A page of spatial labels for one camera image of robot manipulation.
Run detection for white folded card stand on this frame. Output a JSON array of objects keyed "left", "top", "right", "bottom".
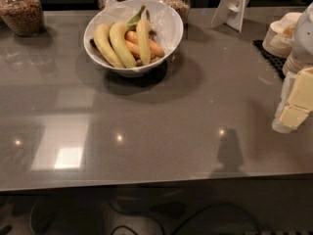
[{"left": 209, "top": 0, "right": 250, "bottom": 32}]

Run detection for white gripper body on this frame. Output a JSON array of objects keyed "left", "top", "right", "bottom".
[{"left": 272, "top": 71, "right": 297, "bottom": 133}]

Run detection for upper orange carrot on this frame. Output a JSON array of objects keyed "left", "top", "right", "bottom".
[{"left": 125, "top": 31, "right": 165, "bottom": 58}]

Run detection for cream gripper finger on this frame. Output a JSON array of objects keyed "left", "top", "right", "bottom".
[
  {"left": 288, "top": 68, "right": 313, "bottom": 112},
  {"left": 279, "top": 106, "right": 310, "bottom": 128}
]

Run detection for white paper bowl liner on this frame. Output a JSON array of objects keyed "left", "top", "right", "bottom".
[{"left": 97, "top": 0, "right": 184, "bottom": 54}]

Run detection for orange carrot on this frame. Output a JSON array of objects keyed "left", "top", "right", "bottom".
[
  {"left": 126, "top": 40, "right": 146, "bottom": 59},
  {"left": 125, "top": 31, "right": 165, "bottom": 58}
]

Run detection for lower orange carrot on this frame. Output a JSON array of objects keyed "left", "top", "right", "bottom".
[{"left": 126, "top": 40, "right": 146, "bottom": 59}]

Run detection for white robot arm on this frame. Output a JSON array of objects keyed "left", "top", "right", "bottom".
[{"left": 272, "top": 3, "right": 313, "bottom": 133}]

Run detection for white ceramic bowl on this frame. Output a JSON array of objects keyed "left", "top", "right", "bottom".
[{"left": 84, "top": 0, "right": 184, "bottom": 77}]

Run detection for black mesh mat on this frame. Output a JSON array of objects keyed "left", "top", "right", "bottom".
[{"left": 252, "top": 40, "right": 286, "bottom": 80}]

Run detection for yellow banana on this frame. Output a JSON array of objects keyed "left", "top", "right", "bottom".
[
  {"left": 94, "top": 23, "right": 124, "bottom": 69},
  {"left": 136, "top": 11, "right": 152, "bottom": 66},
  {"left": 109, "top": 5, "right": 146, "bottom": 69}
]

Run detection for left glass grain jar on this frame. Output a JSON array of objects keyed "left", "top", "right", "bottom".
[{"left": 0, "top": 0, "right": 44, "bottom": 36}]

